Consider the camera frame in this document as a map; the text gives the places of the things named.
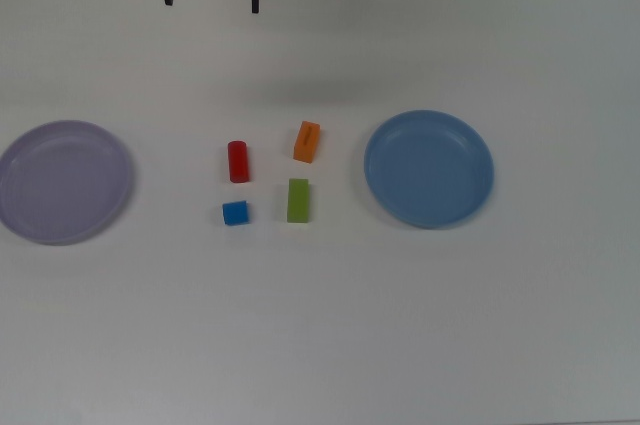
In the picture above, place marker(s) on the green rectangular block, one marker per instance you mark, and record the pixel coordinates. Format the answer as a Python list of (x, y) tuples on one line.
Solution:
[(299, 201)]

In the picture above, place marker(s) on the orange rectangular block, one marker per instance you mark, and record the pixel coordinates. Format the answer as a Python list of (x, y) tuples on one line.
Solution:
[(307, 142)]

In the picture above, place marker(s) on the red cylinder block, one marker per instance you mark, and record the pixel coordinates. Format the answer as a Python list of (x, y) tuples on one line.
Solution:
[(238, 162)]

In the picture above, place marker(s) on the blue plate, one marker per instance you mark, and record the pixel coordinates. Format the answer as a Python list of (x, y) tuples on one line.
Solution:
[(427, 170)]

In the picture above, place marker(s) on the purple plate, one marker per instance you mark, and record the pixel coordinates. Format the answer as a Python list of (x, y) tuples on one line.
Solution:
[(60, 180)]

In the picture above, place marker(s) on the small blue block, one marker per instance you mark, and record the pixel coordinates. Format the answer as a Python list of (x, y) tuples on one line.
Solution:
[(235, 213)]

